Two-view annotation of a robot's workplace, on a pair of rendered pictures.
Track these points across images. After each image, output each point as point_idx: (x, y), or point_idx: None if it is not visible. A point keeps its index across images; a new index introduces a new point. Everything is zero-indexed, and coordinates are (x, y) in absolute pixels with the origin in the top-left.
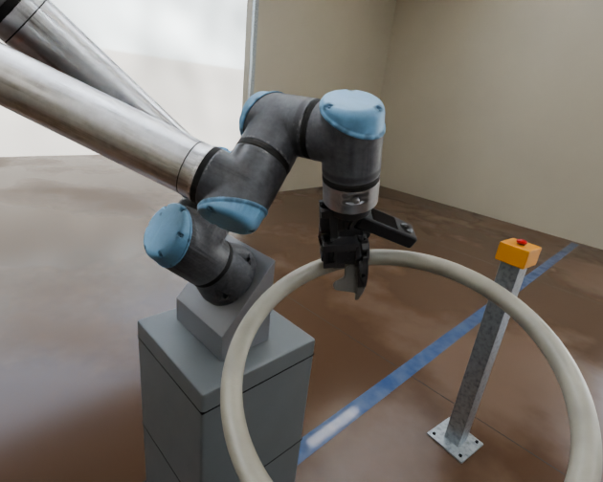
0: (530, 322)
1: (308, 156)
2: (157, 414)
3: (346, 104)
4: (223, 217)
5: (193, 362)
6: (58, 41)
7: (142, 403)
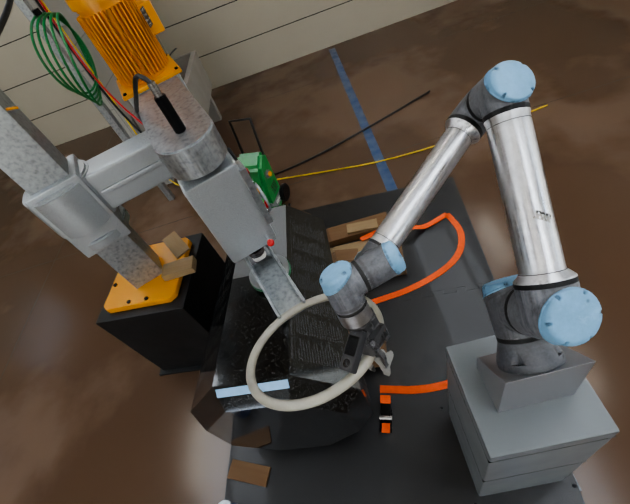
0: (279, 399)
1: None
2: None
3: (331, 268)
4: None
5: (479, 348)
6: (491, 147)
7: None
